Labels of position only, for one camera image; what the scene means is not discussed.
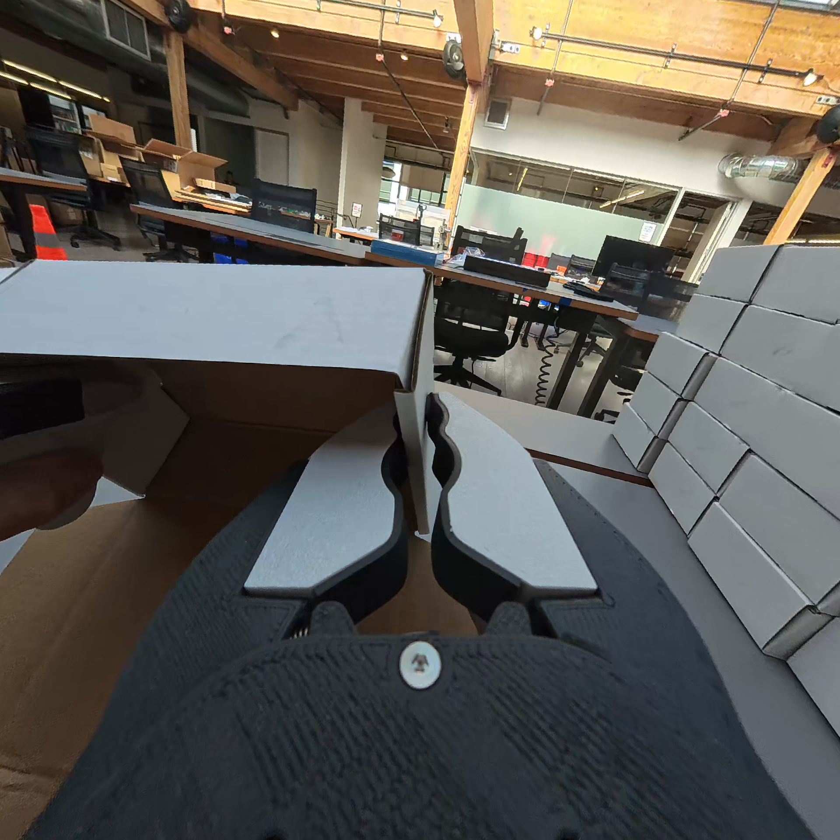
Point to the black round fan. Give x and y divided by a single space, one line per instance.
178 14
455 60
830 124

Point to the long black case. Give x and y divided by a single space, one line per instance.
505 269

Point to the flat blue package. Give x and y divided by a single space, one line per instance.
407 253

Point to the black office chair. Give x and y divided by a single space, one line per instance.
148 190
59 157
282 207
469 328
397 229
489 243
646 285

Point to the black framed desk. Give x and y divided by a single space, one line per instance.
656 325
39 178
617 307
262 233

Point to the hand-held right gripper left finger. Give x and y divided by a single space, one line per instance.
328 518

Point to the white wall vent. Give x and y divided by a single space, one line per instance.
497 113

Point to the stack of folded white cartons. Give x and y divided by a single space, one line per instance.
754 426

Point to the blue storage bin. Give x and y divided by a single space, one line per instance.
229 253

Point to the person's left hand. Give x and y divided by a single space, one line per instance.
39 492

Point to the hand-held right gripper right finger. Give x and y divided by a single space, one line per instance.
512 512

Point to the open brown cardboard carton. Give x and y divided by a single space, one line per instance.
190 167

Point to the white cardboard box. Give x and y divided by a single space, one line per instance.
229 315

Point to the orange traffic cone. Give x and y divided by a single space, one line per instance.
46 236

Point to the black computer monitor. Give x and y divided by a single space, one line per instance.
630 256

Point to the silver ventilation duct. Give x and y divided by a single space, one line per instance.
761 166

